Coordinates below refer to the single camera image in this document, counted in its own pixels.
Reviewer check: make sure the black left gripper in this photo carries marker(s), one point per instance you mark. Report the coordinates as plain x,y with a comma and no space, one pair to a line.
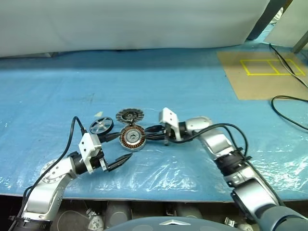
98,162

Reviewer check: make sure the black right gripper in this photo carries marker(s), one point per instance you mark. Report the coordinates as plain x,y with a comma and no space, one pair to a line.
170,134

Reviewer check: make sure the silver motor housing copper windings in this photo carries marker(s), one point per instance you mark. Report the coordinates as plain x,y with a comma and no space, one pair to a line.
133,140

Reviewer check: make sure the black silver spoked rotor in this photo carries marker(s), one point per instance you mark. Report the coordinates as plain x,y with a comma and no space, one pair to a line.
101,124

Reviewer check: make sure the round grey motor lid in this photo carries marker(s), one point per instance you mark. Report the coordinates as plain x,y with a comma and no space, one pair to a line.
130,116

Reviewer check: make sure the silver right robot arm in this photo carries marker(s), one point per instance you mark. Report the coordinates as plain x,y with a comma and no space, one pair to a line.
216,142

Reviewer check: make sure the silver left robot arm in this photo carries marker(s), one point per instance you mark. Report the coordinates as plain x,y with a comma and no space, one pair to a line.
53,175

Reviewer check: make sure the small beige tape scrap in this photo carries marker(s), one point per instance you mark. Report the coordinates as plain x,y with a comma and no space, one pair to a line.
99,113

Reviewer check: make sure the blue plastic table cover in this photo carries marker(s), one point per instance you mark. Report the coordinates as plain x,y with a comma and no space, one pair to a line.
168,79

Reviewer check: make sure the grey rounded cylinder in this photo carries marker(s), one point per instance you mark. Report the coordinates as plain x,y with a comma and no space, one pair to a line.
188,210
118,211

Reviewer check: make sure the grey robot torso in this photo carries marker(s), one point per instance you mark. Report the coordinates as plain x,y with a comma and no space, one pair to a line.
144,225

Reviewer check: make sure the brown cardboard sheet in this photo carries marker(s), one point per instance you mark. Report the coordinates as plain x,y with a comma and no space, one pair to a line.
240,79

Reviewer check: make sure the white backdrop sheet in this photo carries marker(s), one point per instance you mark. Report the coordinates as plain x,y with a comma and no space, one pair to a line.
120,24

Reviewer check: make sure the dark grey panel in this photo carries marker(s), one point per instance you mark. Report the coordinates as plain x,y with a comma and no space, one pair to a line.
264,21

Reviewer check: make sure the white crumpled cloth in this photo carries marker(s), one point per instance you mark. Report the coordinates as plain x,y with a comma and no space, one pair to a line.
277,15

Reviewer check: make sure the white board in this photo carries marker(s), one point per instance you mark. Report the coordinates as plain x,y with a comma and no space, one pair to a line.
291,26

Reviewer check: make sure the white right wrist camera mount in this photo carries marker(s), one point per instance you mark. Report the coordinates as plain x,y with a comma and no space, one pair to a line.
168,115

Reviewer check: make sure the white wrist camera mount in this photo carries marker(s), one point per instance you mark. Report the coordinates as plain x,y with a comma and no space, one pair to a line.
87,146
168,115

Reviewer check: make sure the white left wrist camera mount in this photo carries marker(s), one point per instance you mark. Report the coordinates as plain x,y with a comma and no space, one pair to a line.
87,146

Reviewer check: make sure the grey metal post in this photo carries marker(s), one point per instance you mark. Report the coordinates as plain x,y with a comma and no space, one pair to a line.
300,43

